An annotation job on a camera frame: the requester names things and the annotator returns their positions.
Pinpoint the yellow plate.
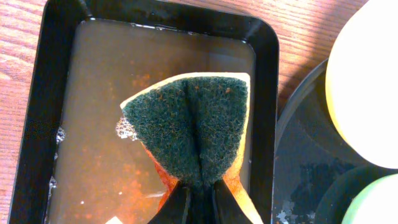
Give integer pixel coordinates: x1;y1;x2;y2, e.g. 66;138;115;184
325;0;397;169

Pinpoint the round black serving tray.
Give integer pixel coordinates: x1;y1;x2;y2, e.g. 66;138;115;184
271;60;397;224

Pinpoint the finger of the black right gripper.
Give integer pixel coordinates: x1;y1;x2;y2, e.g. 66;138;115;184
213;180;251;224

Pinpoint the black rectangular water tray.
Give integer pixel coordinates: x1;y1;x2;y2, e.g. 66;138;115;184
8;0;279;223

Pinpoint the light blue plate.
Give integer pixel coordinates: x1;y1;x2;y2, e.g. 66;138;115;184
341;174;397;224

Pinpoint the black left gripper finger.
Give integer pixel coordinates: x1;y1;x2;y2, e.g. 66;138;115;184
148;182;190;224

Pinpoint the yellow sponge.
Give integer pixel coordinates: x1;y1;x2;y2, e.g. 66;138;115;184
120;72;262;223

